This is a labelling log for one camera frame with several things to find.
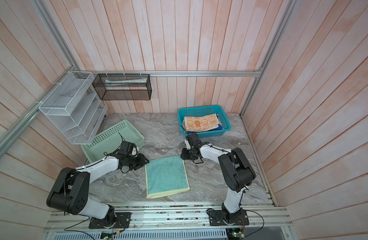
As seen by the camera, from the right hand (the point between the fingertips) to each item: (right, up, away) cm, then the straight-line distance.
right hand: (183, 155), depth 95 cm
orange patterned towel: (+13, +22, +15) cm, 30 cm away
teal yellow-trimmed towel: (-10, -11, -8) cm, 17 cm away
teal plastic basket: (+11, +32, +19) cm, 38 cm away
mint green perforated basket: (-54, +8, +9) cm, 56 cm away
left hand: (-22, -5, -6) cm, 23 cm away
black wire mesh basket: (-43, +48, +9) cm, 65 cm away
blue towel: (+27, +19, +9) cm, 34 cm away
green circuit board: (+26, -33, -25) cm, 49 cm away
